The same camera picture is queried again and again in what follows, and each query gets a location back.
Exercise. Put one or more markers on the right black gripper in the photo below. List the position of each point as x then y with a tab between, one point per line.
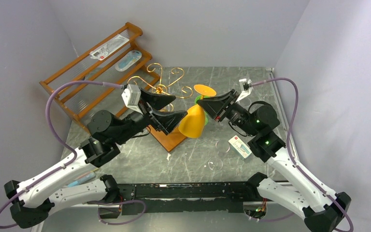
227	107

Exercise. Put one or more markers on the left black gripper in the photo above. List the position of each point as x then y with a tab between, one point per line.
168	122

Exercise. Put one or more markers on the green plastic wine glass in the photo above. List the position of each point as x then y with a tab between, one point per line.
205	114

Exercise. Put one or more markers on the orange plastic wine glass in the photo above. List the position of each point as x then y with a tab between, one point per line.
192	124

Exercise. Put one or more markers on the clear wine glass back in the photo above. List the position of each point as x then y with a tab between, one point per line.
245	102

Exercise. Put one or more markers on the clear wine glass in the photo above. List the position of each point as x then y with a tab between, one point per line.
215	162
245	102

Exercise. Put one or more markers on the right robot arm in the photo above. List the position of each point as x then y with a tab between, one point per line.
320	207

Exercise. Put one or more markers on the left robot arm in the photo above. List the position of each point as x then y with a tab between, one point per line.
34	200

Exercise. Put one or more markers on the clear wine glass front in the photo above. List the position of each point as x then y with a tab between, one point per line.
215	162

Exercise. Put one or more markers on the wooden shelf rack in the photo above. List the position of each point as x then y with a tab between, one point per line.
79	101

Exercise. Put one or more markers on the small white red box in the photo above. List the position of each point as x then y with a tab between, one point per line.
241	148

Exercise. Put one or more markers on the blue white packaged item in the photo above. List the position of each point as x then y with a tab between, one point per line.
128	60

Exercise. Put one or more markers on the white packaged item top shelf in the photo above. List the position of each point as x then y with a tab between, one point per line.
108	47

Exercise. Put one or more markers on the blue highlighter pen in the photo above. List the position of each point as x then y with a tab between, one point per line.
77	182

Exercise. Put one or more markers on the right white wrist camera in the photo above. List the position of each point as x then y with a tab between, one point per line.
246	89

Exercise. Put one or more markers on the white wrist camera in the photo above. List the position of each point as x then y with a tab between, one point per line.
246	89
131	96

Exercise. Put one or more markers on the gold wire glass rack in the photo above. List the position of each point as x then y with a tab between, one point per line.
165	82

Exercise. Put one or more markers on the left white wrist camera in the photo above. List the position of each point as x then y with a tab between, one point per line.
131	96

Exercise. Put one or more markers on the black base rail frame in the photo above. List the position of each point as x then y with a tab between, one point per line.
231	197

